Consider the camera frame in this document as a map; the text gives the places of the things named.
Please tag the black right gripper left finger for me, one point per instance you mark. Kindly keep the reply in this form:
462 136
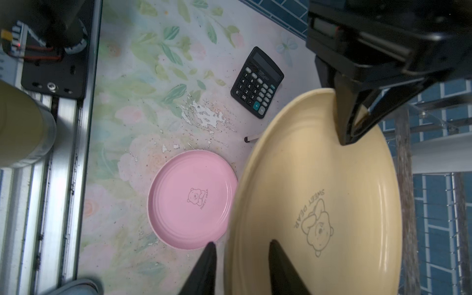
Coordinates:
202 278

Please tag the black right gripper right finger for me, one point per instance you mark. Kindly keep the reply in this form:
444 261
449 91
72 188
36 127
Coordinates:
284 279

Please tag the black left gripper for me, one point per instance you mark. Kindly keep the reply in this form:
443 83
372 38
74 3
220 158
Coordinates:
377 55

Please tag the pink plastic plate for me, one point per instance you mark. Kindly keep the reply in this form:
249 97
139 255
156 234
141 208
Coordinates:
190 199

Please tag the yellow plastic plate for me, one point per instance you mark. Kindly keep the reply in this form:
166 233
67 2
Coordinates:
334 209

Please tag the steel two-tier dish rack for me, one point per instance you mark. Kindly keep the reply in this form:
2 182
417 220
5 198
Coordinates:
441 263

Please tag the black desk calculator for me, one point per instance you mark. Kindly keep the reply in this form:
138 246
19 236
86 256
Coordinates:
257 82

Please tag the grey blue oval case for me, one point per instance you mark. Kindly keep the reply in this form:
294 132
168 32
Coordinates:
78 287

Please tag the yellow tin pen holder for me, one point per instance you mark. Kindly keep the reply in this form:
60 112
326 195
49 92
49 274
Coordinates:
28 129

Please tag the aluminium front rail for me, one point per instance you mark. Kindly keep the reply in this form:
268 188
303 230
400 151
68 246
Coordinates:
49 50

